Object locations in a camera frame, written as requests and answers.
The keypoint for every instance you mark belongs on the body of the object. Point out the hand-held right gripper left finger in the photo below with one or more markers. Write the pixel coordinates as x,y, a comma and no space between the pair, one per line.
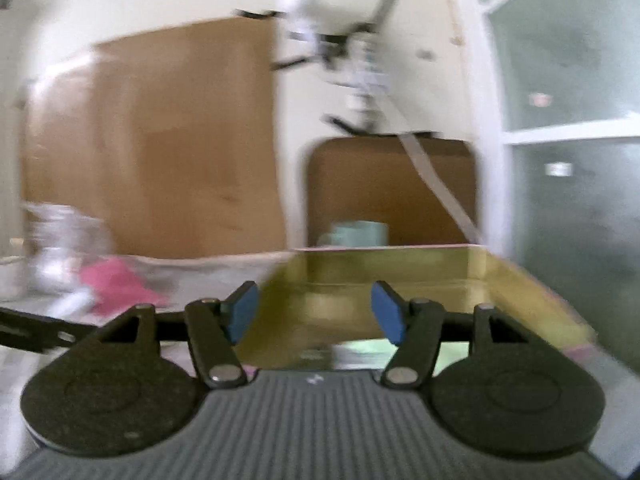
241,312

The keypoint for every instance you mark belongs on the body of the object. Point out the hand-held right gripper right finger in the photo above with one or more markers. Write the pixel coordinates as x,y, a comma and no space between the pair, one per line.
389,312

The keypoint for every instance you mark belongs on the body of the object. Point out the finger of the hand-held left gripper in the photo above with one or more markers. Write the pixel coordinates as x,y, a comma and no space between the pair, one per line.
30,330

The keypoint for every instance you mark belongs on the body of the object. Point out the pink tin box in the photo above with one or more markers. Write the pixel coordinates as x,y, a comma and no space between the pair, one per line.
345,305

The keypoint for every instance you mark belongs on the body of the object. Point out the pink cloth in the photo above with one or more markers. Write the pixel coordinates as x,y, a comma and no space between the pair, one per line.
120,285

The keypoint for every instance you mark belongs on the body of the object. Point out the grey floral bedsheet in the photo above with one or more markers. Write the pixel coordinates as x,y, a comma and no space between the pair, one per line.
200,280

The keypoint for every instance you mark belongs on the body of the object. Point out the teal mug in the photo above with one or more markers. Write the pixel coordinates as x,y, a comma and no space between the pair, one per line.
357,235

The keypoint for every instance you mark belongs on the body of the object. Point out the clear plastic bag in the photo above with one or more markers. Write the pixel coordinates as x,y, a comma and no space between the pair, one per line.
65,240

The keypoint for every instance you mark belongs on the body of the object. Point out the brown wooden chair back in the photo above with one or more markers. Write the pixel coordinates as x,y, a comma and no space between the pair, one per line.
370,185

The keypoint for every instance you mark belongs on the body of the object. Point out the wooden board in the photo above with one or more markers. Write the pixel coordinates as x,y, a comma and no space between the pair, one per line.
165,150

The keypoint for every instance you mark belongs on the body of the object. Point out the white power strip with plugs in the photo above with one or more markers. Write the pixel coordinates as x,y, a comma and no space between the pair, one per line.
345,55

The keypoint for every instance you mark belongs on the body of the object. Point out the frosted glass window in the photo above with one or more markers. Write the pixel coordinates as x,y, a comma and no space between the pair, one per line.
575,85

